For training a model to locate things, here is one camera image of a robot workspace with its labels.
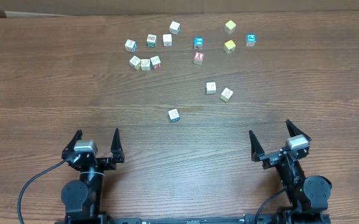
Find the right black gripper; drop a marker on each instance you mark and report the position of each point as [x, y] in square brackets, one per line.
[279, 154]

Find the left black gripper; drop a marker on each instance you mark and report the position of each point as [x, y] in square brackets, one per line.
[95, 160]

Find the wooden block yellow side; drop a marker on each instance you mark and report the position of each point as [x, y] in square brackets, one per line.
[226, 94]

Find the wooden block blue side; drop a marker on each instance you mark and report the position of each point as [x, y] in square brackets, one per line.
[174, 115]

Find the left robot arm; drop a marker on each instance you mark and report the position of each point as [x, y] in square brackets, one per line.
[82, 197]

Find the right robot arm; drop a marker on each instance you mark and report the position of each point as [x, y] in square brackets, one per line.
[308, 196]

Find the plain wooden block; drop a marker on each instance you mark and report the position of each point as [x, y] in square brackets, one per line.
[167, 40]
[211, 88]

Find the wooden block letter X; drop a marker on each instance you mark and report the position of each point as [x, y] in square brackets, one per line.
[135, 62]

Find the wooden block elephant picture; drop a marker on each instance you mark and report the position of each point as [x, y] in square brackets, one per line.
[145, 64]

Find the blue top block right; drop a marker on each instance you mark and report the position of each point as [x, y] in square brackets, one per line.
[250, 40]

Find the yellow top block lower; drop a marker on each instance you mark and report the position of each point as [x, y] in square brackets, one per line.
[229, 46]

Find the wooden block red side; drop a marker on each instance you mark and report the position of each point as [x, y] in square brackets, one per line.
[155, 62]

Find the wooden block far left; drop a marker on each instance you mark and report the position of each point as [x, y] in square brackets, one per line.
[131, 45]

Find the red letter wooden block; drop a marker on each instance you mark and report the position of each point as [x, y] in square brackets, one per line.
[198, 58]

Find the yellow top block upper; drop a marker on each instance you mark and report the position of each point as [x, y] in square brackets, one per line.
[230, 27]

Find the blue top block centre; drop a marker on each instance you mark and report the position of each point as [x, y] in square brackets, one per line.
[198, 43]

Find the green side wooden block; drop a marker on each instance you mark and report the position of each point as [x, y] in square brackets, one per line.
[151, 40]

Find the plain wooden block upper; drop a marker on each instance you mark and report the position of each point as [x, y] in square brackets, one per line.
[167, 40]

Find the wooden block top centre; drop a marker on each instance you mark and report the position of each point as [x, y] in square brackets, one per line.
[174, 27]

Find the cardboard sheet at back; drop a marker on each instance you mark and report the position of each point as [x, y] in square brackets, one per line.
[119, 7]

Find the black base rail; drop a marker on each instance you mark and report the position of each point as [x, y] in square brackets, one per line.
[191, 221]

